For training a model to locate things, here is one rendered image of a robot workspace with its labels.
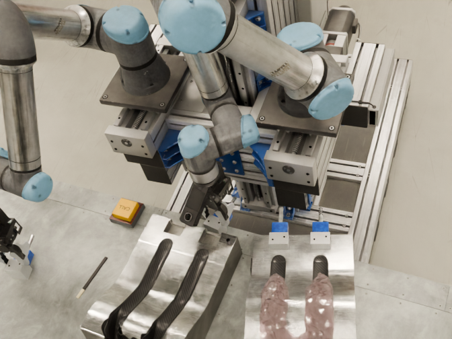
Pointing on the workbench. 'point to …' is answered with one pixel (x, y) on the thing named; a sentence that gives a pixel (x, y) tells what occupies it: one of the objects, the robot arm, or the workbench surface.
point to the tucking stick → (91, 277)
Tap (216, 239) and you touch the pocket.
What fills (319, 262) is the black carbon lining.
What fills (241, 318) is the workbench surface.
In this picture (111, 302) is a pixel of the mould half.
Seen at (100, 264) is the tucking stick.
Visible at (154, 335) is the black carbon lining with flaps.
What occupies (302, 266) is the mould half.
